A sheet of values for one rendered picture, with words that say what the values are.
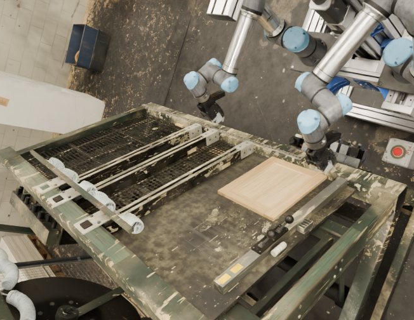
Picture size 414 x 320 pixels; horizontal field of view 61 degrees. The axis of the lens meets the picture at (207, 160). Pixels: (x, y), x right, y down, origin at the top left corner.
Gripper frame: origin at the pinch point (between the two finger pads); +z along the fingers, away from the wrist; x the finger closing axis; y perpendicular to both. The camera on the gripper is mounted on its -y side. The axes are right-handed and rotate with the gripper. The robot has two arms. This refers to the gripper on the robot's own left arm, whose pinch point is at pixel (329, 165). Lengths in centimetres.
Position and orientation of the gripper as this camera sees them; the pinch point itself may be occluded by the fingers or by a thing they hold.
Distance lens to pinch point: 153.8
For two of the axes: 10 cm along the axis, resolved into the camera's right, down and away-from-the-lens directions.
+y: -6.0, 7.7, -2.0
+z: 4.4, 5.3, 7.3
